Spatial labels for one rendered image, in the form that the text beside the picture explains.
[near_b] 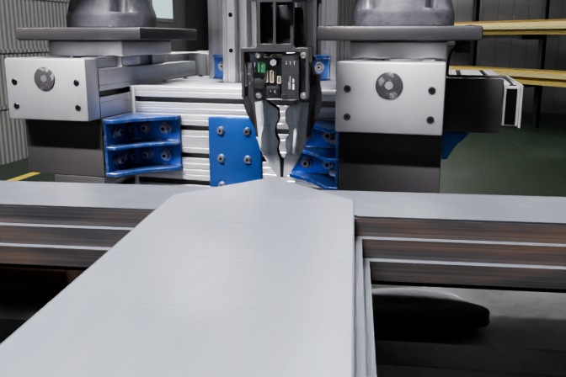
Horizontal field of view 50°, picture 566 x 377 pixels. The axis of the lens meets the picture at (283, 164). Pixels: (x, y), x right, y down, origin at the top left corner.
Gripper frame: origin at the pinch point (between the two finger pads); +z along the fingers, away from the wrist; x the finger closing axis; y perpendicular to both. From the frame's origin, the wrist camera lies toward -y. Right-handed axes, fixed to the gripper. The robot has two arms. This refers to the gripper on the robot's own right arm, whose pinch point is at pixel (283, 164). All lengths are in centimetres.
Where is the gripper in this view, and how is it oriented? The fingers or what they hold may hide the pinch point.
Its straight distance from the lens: 71.4
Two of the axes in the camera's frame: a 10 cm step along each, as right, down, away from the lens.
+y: -1.2, 2.1, -9.7
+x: 9.9, 0.2, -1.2
